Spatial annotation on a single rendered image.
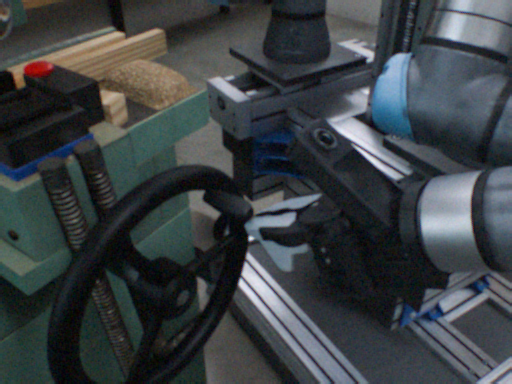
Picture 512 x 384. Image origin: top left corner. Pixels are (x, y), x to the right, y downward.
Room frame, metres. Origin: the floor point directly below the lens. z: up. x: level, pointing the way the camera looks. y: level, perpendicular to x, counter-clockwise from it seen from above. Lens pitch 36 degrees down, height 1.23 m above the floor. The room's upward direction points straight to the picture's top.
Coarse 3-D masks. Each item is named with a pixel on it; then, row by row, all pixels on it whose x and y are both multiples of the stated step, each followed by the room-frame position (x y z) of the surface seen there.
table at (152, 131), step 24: (192, 96) 0.70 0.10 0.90; (144, 120) 0.62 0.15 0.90; (168, 120) 0.65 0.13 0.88; (192, 120) 0.69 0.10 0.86; (144, 144) 0.61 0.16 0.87; (168, 144) 0.65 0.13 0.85; (0, 240) 0.41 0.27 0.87; (0, 264) 0.38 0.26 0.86; (24, 264) 0.37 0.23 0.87; (48, 264) 0.38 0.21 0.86; (24, 288) 0.36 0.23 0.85
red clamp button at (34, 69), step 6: (24, 66) 0.50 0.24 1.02; (30, 66) 0.50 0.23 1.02; (36, 66) 0.50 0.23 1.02; (42, 66) 0.50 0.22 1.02; (48, 66) 0.50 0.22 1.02; (24, 72) 0.50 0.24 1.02; (30, 72) 0.49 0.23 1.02; (36, 72) 0.49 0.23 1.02; (42, 72) 0.49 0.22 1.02; (48, 72) 0.50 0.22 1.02
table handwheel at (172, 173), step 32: (128, 192) 0.38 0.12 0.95; (160, 192) 0.39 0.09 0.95; (96, 224) 0.35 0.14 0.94; (128, 224) 0.35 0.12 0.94; (96, 256) 0.32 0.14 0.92; (128, 256) 0.35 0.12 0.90; (64, 288) 0.31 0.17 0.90; (160, 288) 0.37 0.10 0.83; (192, 288) 0.39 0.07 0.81; (224, 288) 0.46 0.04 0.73; (64, 320) 0.29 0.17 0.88; (160, 320) 0.37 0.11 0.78; (64, 352) 0.28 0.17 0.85; (192, 352) 0.40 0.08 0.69
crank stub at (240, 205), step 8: (208, 192) 0.43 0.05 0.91; (216, 192) 0.43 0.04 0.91; (224, 192) 0.43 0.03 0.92; (208, 200) 0.43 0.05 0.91; (216, 200) 0.42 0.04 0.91; (224, 200) 0.42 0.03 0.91; (232, 200) 0.41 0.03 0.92; (240, 200) 0.41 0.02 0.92; (216, 208) 0.42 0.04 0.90; (224, 208) 0.41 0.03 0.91; (232, 208) 0.41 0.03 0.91; (240, 208) 0.40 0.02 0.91; (248, 208) 0.41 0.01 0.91; (232, 216) 0.40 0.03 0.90; (240, 216) 0.40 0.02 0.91; (248, 216) 0.40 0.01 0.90
